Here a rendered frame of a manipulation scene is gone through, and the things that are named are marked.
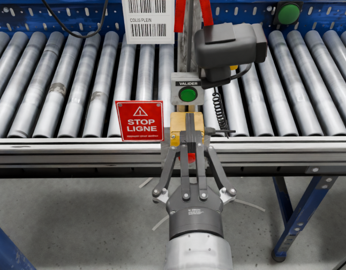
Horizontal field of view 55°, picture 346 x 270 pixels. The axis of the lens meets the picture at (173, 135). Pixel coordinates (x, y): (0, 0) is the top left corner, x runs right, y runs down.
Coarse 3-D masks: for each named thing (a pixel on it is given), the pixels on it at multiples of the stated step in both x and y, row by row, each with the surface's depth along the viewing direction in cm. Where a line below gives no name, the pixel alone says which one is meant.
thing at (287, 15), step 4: (292, 4) 110; (284, 8) 111; (288, 8) 110; (292, 8) 110; (296, 8) 111; (280, 12) 112; (284, 12) 111; (288, 12) 111; (292, 12) 111; (296, 12) 112; (280, 16) 113; (284, 16) 112; (288, 16) 112; (292, 16) 112; (296, 16) 113; (280, 20) 114; (284, 20) 114; (288, 20) 114; (292, 20) 114; (284, 24) 115
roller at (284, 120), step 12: (264, 72) 103; (276, 72) 103; (264, 84) 102; (276, 84) 98; (276, 96) 95; (276, 108) 92; (288, 108) 92; (276, 120) 91; (288, 120) 88; (288, 132) 86
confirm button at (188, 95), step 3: (186, 90) 64; (189, 90) 64; (192, 90) 64; (183, 93) 64; (186, 93) 64; (189, 93) 64; (192, 93) 64; (180, 96) 65; (183, 96) 65; (186, 96) 65; (189, 96) 65; (192, 96) 65; (183, 99) 65; (186, 99) 65; (189, 99) 65; (192, 99) 65
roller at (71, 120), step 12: (96, 36) 116; (84, 48) 111; (96, 48) 113; (84, 60) 106; (84, 72) 102; (84, 84) 99; (72, 96) 95; (84, 96) 96; (72, 108) 91; (84, 108) 96; (72, 120) 89; (60, 132) 86; (72, 132) 86
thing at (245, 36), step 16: (208, 32) 55; (224, 32) 55; (240, 32) 55; (256, 32) 55; (208, 48) 54; (224, 48) 54; (240, 48) 54; (256, 48) 54; (208, 64) 56; (224, 64) 56; (240, 64) 56; (208, 80) 61; (224, 80) 60
